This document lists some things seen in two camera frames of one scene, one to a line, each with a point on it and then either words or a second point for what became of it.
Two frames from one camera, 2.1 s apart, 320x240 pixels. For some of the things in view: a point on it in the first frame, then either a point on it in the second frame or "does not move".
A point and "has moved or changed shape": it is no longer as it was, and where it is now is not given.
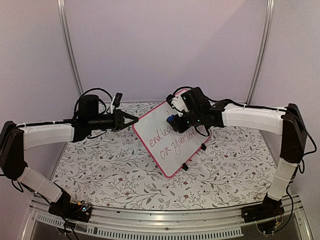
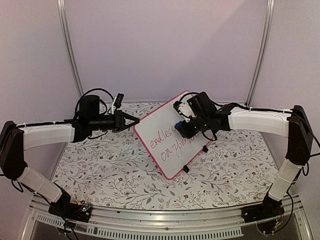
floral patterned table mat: [111, 169] does not move
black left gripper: [119, 115] does not move
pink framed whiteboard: [171, 149] does not move
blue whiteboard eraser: [170, 118] has moved or changed shape
